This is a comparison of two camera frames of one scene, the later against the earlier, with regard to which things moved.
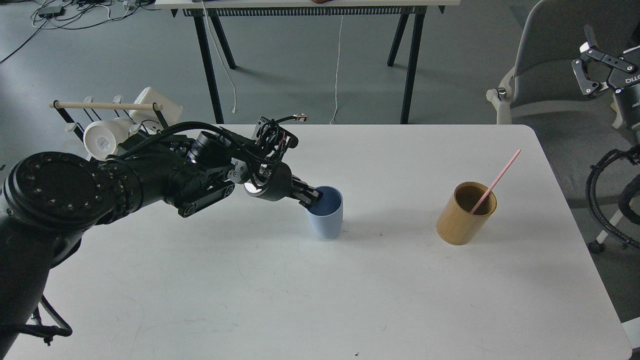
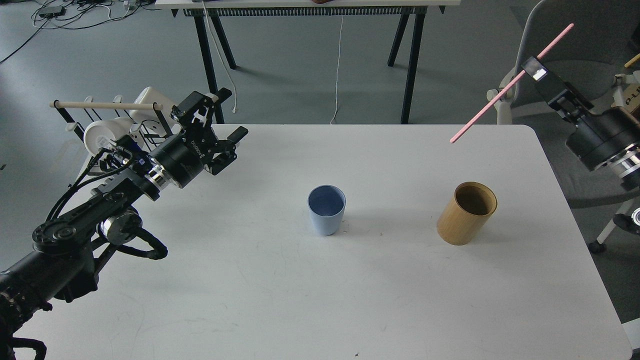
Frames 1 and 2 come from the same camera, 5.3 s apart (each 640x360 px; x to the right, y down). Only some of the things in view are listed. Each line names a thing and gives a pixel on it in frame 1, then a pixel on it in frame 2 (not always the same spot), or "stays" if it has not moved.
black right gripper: (624, 79) -> (596, 137)
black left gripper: (274, 181) -> (181, 157)
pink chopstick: (480, 202) -> (483, 111)
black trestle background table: (412, 12) stays
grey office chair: (544, 81) stays
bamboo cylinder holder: (455, 223) stays
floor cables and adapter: (69, 14) stays
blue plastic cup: (326, 217) stays
